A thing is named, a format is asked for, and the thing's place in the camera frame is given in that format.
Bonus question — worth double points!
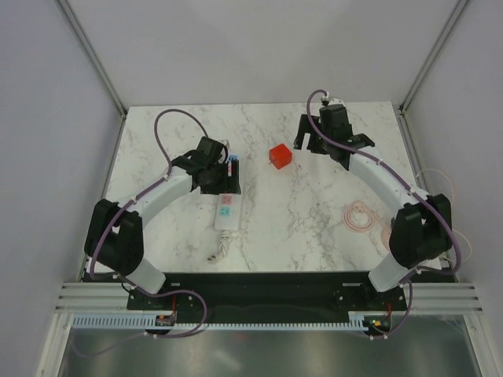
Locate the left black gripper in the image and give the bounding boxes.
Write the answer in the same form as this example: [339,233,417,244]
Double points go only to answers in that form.
[200,159,240,196]

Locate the red cube socket adapter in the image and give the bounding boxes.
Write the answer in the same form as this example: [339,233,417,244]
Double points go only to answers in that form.
[269,144,292,170]

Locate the white power strip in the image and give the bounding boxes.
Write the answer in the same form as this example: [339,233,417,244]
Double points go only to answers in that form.
[213,154,244,232]

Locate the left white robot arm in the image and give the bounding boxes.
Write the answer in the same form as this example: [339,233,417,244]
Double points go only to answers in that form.
[84,137,241,309]

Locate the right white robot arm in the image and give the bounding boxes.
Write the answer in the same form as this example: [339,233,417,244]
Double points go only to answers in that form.
[294,104,453,309]

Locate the pink round socket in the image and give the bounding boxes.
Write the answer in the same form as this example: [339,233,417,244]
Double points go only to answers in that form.
[381,227,391,252]

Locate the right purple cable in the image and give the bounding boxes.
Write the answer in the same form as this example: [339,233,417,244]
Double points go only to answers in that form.
[306,90,463,339]

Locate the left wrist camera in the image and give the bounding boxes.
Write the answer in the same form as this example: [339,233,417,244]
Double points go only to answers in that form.
[219,140,230,154]

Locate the right aluminium frame post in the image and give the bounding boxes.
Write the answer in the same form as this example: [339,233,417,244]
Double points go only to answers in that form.
[397,0,471,115]

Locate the aluminium frame post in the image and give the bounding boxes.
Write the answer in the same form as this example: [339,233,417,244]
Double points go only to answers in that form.
[397,0,471,115]
[54,0,127,120]

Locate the pink thin cord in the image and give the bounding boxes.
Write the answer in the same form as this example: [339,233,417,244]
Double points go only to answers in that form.
[343,167,472,260]

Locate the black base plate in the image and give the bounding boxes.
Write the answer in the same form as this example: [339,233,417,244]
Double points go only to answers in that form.
[127,272,406,322]

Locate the white slotted cable duct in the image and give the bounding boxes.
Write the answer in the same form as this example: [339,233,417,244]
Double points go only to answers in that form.
[72,313,368,331]

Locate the aluminium rail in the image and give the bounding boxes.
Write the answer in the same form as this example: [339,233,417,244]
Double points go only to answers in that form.
[55,283,483,315]

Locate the left aluminium frame post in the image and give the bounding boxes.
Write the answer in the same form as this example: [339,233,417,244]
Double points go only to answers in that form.
[54,0,127,120]

